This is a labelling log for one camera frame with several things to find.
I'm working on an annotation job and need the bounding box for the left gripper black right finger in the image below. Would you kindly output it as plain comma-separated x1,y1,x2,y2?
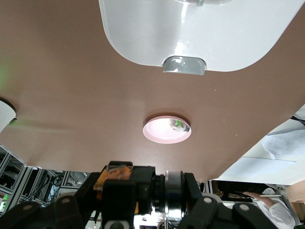
181,173,279,229

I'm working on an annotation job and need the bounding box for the aluminium frame rack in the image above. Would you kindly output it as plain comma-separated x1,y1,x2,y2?
0,143,96,215

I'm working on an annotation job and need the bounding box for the white lidded storage box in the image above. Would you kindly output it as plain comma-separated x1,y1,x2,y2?
98,0,305,76

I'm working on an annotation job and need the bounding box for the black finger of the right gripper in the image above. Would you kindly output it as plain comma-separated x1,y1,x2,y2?
108,161,133,167
102,180,138,229

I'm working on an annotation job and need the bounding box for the white plastic sheet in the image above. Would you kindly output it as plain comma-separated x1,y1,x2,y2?
261,119,305,160

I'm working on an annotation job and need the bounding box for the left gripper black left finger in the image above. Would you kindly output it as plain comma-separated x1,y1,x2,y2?
0,171,105,229

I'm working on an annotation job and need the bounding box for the person in white coat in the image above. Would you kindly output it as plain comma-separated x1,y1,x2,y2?
243,187,298,229

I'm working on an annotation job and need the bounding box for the pink round plate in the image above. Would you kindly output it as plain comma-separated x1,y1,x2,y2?
142,115,192,145

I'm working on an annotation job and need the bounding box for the brown table mat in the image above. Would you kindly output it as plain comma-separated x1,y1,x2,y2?
0,0,305,182

